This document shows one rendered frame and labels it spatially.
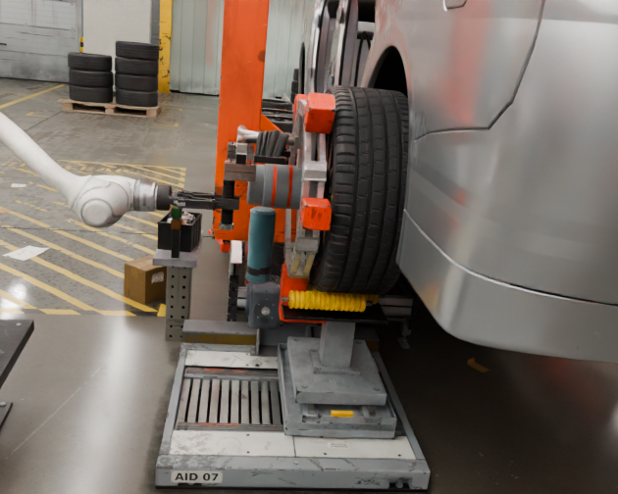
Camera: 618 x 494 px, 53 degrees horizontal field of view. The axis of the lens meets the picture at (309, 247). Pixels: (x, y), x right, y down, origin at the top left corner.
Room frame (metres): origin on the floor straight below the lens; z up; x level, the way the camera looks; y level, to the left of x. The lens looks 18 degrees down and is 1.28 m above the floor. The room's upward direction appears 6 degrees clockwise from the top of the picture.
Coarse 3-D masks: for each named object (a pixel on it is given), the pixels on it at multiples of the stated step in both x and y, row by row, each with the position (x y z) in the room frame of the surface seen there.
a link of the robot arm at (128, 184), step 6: (108, 180) 1.67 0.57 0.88; (114, 180) 1.68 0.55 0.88; (120, 180) 1.70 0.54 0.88; (126, 180) 1.71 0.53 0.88; (132, 180) 1.74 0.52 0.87; (126, 186) 1.69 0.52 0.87; (132, 186) 1.71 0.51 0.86; (126, 192) 1.67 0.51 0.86; (132, 192) 1.70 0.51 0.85; (132, 198) 1.70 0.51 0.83; (132, 204) 1.70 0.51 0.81; (132, 210) 1.72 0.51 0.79
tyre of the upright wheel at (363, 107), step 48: (336, 96) 1.87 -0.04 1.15; (384, 96) 1.91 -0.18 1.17; (336, 144) 1.74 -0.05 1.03; (384, 144) 1.74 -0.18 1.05; (336, 192) 1.68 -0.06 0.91; (384, 192) 1.69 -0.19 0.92; (336, 240) 1.67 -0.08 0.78; (384, 240) 1.68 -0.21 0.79; (336, 288) 1.80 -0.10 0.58; (384, 288) 1.79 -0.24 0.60
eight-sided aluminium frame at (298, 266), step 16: (304, 112) 1.84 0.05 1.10; (304, 128) 1.81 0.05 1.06; (304, 144) 1.77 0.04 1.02; (320, 144) 1.77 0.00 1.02; (304, 160) 1.73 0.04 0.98; (320, 160) 1.74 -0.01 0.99; (304, 176) 1.71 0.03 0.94; (320, 176) 1.71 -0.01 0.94; (304, 192) 1.71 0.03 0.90; (320, 192) 1.71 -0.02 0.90; (288, 224) 2.13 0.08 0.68; (288, 240) 2.09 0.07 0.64; (304, 240) 1.71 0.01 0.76; (288, 256) 1.96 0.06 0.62; (304, 256) 1.98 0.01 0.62; (288, 272) 1.84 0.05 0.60; (304, 272) 1.84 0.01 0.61
